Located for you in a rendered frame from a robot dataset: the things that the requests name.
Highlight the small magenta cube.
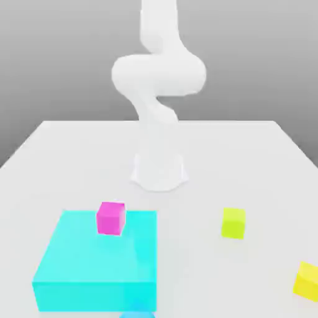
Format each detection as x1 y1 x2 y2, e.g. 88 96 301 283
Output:
96 201 126 236

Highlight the small lime green cube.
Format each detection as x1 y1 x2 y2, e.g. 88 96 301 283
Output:
220 207 247 240

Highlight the small light blue cube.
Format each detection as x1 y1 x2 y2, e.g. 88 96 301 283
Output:
119 311 156 318

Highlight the small yellow cube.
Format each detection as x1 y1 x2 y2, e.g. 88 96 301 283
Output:
292 261 318 303

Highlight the large cyan box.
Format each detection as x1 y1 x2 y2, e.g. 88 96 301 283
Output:
32 209 158 313

